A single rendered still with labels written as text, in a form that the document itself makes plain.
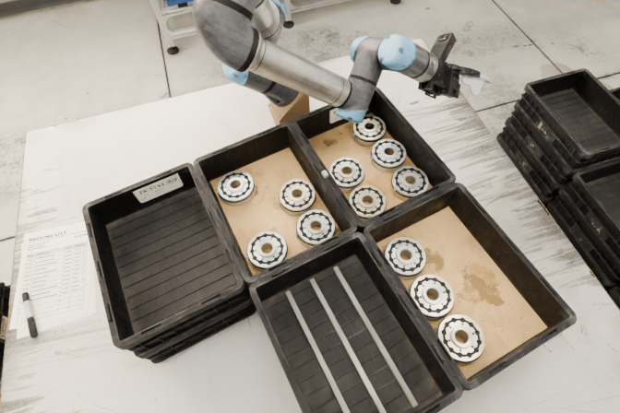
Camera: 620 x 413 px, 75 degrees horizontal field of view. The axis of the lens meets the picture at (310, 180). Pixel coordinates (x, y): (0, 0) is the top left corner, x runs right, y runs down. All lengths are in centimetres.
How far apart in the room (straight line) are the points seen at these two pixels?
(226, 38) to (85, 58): 248
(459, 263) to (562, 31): 251
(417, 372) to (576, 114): 141
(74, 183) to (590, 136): 198
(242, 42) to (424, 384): 82
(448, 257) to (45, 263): 116
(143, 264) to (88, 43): 244
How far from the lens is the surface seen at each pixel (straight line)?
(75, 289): 138
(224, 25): 85
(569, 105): 211
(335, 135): 128
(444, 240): 114
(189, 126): 156
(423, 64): 103
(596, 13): 370
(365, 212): 110
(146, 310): 112
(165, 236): 118
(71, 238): 146
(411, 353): 103
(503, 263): 113
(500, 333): 109
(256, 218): 114
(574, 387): 128
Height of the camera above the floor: 182
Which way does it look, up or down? 57 degrees down
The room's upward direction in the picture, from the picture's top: 3 degrees counter-clockwise
